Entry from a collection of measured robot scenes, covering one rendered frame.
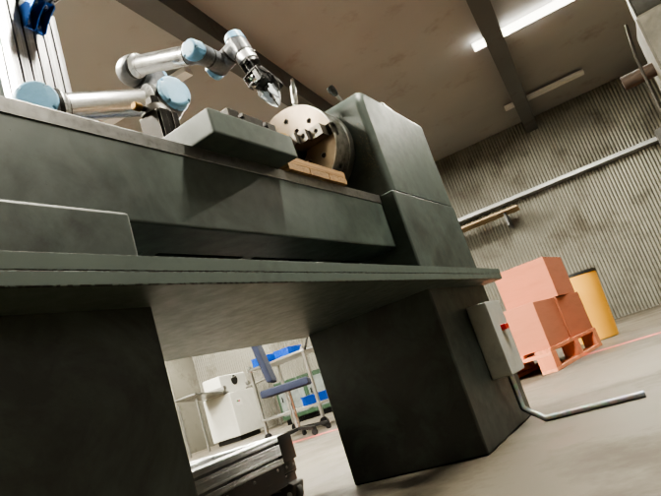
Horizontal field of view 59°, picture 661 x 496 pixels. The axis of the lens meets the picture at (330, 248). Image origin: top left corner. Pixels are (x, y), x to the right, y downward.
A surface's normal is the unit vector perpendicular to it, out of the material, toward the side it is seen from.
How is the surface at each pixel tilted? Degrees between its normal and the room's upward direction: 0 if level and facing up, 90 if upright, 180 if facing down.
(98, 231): 90
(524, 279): 90
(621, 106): 90
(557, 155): 90
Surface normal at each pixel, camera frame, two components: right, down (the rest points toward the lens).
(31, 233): 0.81, -0.37
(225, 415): -0.42, -0.08
